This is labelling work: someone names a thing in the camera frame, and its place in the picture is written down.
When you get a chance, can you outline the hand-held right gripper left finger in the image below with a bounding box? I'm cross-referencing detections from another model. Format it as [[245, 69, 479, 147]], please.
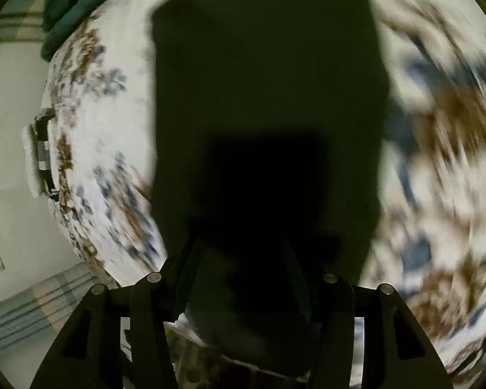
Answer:
[[30, 235, 200, 389]]

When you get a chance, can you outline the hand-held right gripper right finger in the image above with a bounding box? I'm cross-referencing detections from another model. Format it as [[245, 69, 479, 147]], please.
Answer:
[[283, 239, 454, 389]]

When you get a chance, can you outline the dark striped sweater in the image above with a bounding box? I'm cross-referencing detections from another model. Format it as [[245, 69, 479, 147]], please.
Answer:
[[150, 0, 391, 377]]

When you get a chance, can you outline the striped folded cloth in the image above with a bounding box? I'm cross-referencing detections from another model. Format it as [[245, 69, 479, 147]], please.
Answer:
[[22, 107, 62, 202]]

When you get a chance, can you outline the bed with floral sheet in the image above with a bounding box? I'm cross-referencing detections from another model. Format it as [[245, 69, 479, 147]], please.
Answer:
[[40, 0, 486, 385]]

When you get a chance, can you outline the dark green blanket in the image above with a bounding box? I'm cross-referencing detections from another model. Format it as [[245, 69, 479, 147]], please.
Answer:
[[40, 0, 142, 61]]

